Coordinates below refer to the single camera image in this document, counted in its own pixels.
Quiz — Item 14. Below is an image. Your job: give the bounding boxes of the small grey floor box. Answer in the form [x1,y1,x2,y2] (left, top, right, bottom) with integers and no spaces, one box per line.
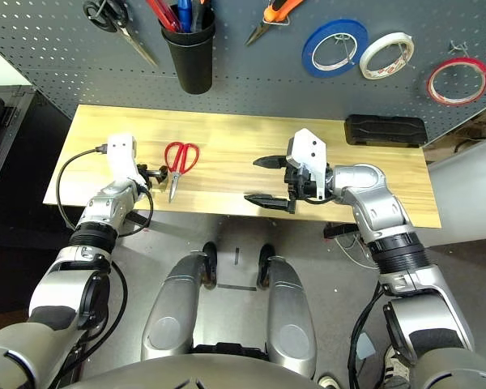
[354,331,376,360]

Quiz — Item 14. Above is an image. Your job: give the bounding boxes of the dark grey pegboard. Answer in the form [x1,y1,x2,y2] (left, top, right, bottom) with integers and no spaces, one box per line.
[0,0,486,143]

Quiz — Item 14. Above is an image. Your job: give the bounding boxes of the black white sneaker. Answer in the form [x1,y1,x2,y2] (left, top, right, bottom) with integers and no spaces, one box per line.
[382,344,414,389]

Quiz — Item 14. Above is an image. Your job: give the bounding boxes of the black flat tool case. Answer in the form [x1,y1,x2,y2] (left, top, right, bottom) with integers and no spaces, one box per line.
[343,113,428,149]

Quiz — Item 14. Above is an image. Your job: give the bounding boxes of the blue handled screwdriver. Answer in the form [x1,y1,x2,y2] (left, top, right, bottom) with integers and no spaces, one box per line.
[177,0,194,33]

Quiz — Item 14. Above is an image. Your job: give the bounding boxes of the black plastic cup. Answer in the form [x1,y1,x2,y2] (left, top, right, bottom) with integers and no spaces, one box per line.
[160,7,217,96]

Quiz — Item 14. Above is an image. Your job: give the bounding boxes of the grey robot torso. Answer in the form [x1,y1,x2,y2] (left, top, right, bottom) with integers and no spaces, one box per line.
[56,352,329,389]

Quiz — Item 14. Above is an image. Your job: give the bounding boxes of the silver right robot leg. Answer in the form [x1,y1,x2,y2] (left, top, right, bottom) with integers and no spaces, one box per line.
[257,243,318,380]

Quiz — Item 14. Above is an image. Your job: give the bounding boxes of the orange black needle-nose pliers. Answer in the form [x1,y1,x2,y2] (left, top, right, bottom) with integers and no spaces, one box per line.
[245,0,305,46]

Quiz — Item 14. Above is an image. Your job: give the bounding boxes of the white tape roll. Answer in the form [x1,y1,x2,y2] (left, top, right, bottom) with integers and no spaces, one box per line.
[359,32,416,81]

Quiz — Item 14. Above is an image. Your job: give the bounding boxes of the silver robot leg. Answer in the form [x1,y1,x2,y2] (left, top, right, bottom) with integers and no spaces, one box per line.
[140,242,219,361]
[257,243,318,380]

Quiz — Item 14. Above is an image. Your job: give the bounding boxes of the white grey machine shell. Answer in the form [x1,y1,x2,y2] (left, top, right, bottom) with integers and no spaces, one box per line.
[420,133,486,248]

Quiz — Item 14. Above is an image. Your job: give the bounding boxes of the red tape roll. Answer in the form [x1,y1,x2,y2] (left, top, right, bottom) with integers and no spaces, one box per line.
[425,57,486,107]

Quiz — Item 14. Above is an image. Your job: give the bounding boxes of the white floor cables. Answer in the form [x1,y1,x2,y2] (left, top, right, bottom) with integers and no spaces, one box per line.
[334,233,380,271]

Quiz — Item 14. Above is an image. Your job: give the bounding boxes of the red handled screwdriver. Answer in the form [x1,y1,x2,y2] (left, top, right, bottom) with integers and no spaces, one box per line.
[145,0,184,34]

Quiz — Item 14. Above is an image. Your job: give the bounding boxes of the black handled scissors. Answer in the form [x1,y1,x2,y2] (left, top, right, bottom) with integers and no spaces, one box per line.
[82,0,160,68]

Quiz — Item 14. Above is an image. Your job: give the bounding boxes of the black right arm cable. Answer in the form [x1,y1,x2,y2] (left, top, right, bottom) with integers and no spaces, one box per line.
[347,283,386,389]

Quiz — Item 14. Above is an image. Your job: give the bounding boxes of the small metal pegboard hook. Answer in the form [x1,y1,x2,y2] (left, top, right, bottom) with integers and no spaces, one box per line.
[447,39,471,60]

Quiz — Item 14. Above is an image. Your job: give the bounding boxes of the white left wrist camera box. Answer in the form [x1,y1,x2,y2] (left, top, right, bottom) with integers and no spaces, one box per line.
[104,132,149,187]

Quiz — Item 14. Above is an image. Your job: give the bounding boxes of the red handled scissors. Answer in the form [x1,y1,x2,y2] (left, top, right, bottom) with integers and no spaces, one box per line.
[164,141,201,203]

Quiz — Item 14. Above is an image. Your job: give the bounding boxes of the black metal table leg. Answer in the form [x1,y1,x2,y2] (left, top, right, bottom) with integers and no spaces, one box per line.
[123,210,151,234]
[322,221,360,240]

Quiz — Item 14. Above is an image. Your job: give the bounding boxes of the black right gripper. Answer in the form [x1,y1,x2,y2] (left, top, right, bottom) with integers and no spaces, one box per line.
[244,155,333,215]

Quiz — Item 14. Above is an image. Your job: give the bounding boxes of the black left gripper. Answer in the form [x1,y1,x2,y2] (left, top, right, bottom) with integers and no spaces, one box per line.
[135,163,169,191]

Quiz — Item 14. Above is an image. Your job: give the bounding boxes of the silver left robot leg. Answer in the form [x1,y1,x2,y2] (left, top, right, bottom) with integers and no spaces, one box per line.
[140,242,219,361]

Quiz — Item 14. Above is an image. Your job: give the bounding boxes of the blue tape roll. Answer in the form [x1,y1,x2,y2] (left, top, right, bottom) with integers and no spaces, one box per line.
[301,19,369,79]

